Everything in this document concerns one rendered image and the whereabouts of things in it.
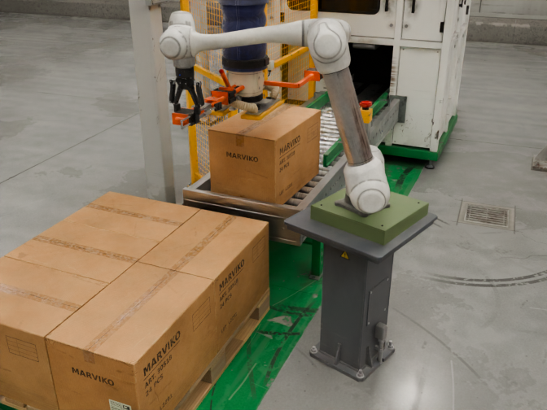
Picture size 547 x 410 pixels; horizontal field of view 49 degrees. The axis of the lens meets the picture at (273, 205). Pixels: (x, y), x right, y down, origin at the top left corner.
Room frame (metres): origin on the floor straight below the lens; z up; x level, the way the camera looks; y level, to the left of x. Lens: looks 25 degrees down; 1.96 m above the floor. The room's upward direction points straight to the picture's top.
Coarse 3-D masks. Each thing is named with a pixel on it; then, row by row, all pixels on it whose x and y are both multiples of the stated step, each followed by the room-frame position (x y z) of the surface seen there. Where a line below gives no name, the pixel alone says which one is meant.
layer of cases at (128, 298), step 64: (64, 256) 2.41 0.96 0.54; (128, 256) 2.41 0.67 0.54; (192, 256) 2.41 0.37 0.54; (256, 256) 2.62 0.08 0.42; (0, 320) 1.93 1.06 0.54; (64, 320) 1.93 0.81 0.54; (128, 320) 1.93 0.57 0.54; (192, 320) 2.04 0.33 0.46; (0, 384) 1.94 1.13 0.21; (64, 384) 1.80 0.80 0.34; (128, 384) 1.68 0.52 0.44; (192, 384) 2.00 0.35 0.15
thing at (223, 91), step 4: (220, 88) 2.79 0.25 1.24; (224, 88) 2.78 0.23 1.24; (228, 88) 2.77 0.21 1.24; (232, 88) 2.76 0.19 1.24; (212, 92) 2.72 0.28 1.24; (216, 92) 2.71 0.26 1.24; (220, 92) 2.70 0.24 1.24; (224, 92) 2.69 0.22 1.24; (228, 92) 2.74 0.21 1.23; (232, 92) 2.72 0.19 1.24; (220, 96) 2.70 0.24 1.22; (224, 96) 2.69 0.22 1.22; (228, 96) 2.70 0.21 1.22; (232, 96) 2.74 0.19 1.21; (228, 100) 2.70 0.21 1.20; (232, 100) 2.72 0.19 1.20; (224, 104) 2.69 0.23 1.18
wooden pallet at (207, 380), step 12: (264, 300) 2.70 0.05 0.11; (252, 312) 2.65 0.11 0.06; (264, 312) 2.70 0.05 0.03; (240, 324) 2.44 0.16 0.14; (252, 324) 2.60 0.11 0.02; (240, 336) 2.50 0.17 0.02; (228, 348) 2.40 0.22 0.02; (240, 348) 2.43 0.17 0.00; (216, 360) 2.19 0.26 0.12; (228, 360) 2.31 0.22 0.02; (204, 372) 2.10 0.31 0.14; (216, 372) 2.19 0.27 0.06; (204, 384) 2.15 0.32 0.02; (0, 396) 1.96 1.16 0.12; (192, 396) 2.07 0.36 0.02; (204, 396) 2.08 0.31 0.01; (24, 408) 1.89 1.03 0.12; (36, 408) 1.87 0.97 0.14; (180, 408) 1.99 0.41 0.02; (192, 408) 1.99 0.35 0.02
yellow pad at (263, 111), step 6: (270, 102) 2.99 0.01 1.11; (276, 102) 3.00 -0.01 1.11; (282, 102) 3.05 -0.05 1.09; (258, 108) 2.86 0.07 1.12; (264, 108) 2.89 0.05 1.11; (270, 108) 2.90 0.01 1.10; (246, 114) 2.81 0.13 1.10; (252, 114) 2.80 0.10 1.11; (258, 114) 2.79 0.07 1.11; (264, 114) 2.82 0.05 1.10
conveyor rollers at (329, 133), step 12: (324, 108) 4.84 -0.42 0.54; (384, 108) 4.82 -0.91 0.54; (324, 120) 4.47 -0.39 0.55; (324, 132) 4.19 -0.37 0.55; (336, 132) 4.23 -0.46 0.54; (324, 144) 3.98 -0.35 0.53; (324, 168) 3.51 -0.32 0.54; (312, 180) 3.35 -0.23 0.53; (300, 192) 3.19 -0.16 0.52; (288, 204) 3.02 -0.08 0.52
